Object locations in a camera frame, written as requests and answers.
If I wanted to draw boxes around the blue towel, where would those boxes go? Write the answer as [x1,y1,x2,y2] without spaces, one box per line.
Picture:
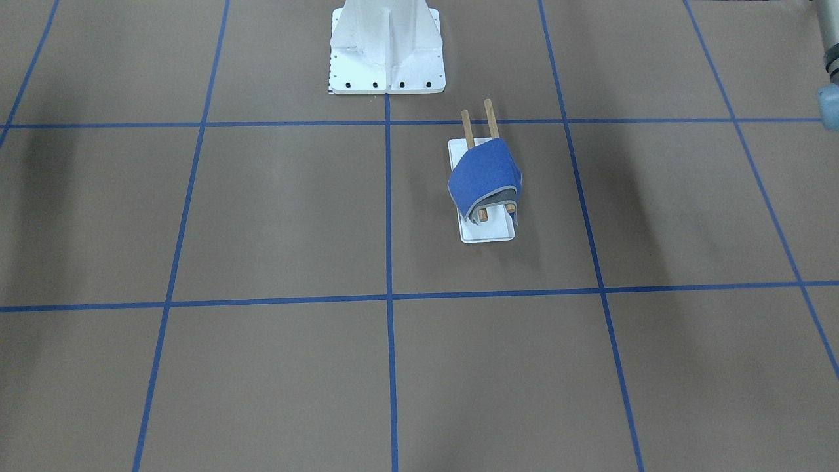
[448,138,522,225]

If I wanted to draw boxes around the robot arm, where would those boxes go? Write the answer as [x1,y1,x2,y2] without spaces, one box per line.
[814,1,838,132]

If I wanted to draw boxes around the wooden towel rack white base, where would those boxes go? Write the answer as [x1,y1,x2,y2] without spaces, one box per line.
[448,98,517,244]

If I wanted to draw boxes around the brown paper table cover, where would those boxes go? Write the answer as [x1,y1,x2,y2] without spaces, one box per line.
[2,1,837,471]

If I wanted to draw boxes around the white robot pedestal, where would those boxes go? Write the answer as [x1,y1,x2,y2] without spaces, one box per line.
[328,1,446,95]

